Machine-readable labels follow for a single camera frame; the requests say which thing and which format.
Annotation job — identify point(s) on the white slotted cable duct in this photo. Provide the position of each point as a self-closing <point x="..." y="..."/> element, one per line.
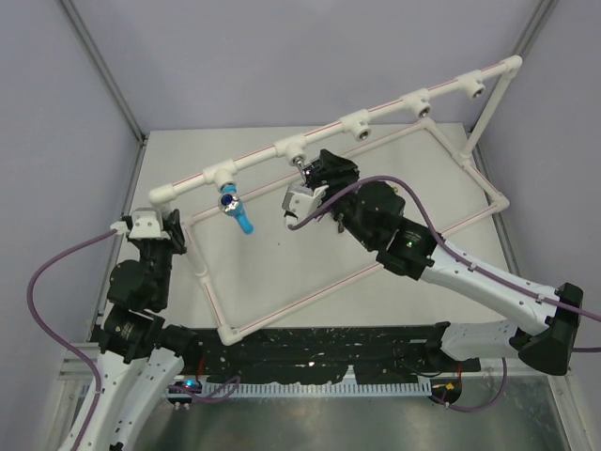
<point x="345" y="388"/>

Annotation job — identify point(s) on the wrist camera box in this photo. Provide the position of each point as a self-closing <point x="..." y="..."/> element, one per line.
<point x="140" y="224"/>
<point x="300" y="201"/>

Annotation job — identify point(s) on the blue chrome faucet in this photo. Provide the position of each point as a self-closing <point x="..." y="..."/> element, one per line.
<point x="232" y="206"/>

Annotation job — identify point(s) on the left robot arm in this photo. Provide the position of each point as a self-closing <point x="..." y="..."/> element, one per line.
<point x="140" y="354"/>

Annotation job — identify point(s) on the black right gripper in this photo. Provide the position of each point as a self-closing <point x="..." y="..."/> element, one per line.
<point x="341" y="171"/>

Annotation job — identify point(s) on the dark bronze faucet handle piece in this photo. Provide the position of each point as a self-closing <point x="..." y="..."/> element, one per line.
<point x="339" y="225"/>

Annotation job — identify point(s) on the aluminium frame post right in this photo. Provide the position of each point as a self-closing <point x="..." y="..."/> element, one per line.
<point x="512" y="64"/>

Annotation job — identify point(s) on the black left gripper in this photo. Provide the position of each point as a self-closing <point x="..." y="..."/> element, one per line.
<point x="177" y="239"/>

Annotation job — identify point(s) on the aluminium frame post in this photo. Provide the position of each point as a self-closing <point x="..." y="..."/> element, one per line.
<point x="96" y="58"/>
<point x="512" y="64"/>

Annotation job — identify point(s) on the aluminium frame post left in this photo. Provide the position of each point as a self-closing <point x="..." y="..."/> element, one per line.
<point x="96" y="58"/>

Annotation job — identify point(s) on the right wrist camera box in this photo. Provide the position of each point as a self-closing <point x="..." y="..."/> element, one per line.
<point x="300" y="201"/>

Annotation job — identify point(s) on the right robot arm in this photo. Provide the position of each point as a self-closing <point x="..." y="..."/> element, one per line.
<point x="540" y="323"/>

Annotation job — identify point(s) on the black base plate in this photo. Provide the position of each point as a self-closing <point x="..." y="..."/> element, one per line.
<point x="321" y="355"/>

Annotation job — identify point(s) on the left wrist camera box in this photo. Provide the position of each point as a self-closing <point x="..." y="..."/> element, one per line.
<point x="140" y="224"/>

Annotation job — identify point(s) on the chrome water faucet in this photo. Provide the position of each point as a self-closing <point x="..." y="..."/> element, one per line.
<point x="302" y="165"/>

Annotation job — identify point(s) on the white PVC pipe frame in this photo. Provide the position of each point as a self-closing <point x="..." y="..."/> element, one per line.
<point x="291" y="147"/>

